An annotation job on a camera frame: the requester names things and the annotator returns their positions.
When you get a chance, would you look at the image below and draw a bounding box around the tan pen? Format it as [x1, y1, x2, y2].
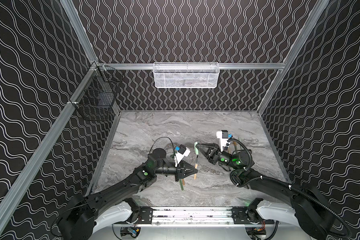
[194, 155, 199, 180]

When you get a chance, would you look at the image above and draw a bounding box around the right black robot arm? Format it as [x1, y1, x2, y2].
[195, 142, 352, 240]

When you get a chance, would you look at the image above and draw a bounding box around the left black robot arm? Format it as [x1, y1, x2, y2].
[51, 148, 198, 240]

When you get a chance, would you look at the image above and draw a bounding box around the dark green pen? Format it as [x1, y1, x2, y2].
[179, 180, 184, 191]

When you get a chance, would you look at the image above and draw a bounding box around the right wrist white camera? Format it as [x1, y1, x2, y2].
[216, 130, 233, 152]

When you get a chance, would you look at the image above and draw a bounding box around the wrist white camera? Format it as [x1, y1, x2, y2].
[216, 130, 233, 152]
[174, 145, 191, 167]

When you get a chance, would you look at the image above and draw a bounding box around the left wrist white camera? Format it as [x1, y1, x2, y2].
[174, 145, 191, 167]

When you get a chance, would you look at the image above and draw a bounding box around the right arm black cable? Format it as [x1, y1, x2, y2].
[226, 137, 352, 239]

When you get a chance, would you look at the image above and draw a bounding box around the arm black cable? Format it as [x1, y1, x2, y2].
[148, 136, 177, 157]
[226, 137, 352, 239]

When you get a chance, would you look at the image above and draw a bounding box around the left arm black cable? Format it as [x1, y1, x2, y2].
[148, 136, 177, 157]

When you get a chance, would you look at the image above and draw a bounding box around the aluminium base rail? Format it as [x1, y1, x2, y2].
[74, 205, 316, 226]

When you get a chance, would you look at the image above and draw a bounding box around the white wire mesh basket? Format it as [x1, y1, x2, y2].
[153, 67, 220, 89]

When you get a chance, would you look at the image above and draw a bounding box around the black wire mesh basket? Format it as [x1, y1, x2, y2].
[73, 65, 125, 122]

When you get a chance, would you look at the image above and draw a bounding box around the aluminium frame back bar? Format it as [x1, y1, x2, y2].
[98, 62, 286, 71]

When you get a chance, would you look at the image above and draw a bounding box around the aluminium frame bar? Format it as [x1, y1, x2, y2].
[98, 62, 286, 71]
[0, 62, 97, 235]

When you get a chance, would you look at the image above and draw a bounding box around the aluminium frame left bar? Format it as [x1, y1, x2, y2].
[0, 62, 97, 235]

